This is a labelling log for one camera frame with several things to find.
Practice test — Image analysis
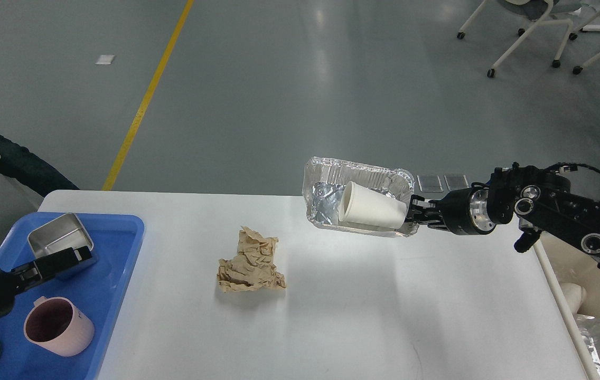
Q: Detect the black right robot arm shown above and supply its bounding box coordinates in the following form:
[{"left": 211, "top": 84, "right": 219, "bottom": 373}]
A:
[{"left": 405, "top": 162, "right": 600, "bottom": 269}]

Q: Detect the white office chair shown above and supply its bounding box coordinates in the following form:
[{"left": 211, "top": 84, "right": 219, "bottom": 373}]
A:
[{"left": 486, "top": 1, "right": 582, "bottom": 79}]

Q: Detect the floor socket plate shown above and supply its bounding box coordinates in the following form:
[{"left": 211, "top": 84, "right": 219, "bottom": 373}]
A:
[
  {"left": 443, "top": 174, "right": 471, "bottom": 192},
  {"left": 417, "top": 175, "right": 444, "bottom": 193}
]

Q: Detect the stainless steel rectangular container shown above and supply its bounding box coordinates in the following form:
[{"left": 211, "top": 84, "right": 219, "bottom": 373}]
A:
[{"left": 27, "top": 213, "right": 99, "bottom": 281}]

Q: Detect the blue plastic tray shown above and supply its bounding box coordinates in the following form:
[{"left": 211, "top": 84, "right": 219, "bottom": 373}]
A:
[{"left": 0, "top": 213, "right": 145, "bottom": 379}]

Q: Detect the white paper cup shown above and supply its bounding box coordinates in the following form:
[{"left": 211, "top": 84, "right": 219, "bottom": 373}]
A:
[{"left": 337, "top": 182, "right": 408, "bottom": 229}]

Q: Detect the pink plastic mug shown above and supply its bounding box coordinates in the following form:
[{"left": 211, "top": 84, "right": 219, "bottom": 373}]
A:
[{"left": 23, "top": 296, "right": 95, "bottom": 357}]

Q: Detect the aluminium foil tray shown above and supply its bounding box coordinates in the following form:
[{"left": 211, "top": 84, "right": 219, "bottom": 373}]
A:
[{"left": 302, "top": 157, "right": 419, "bottom": 238}]

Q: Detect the floor socket plate right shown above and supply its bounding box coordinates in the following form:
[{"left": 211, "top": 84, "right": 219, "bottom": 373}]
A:
[{"left": 443, "top": 174, "right": 471, "bottom": 192}]

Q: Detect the floor socket plate left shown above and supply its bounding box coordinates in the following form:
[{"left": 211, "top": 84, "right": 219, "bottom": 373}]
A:
[{"left": 417, "top": 175, "right": 444, "bottom": 193}]

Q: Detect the white floor tag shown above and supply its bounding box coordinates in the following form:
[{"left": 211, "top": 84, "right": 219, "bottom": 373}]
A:
[{"left": 95, "top": 54, "right": 116, "bottom": 65}]

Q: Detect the white object in bin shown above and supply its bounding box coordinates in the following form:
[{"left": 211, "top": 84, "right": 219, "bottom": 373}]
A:
[{"left": 560, "top": 283, "right": 588, "bottom": 317}]

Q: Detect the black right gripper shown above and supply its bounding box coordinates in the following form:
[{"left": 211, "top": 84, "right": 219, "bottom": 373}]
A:
[{"left": 407, "top": 187, "right": 496, "bottom": 235}]

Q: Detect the brown paper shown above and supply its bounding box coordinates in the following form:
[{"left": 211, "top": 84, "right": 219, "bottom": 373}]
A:
[{"left": 217, "top": 226, "right": 286, "bottom": 293}]

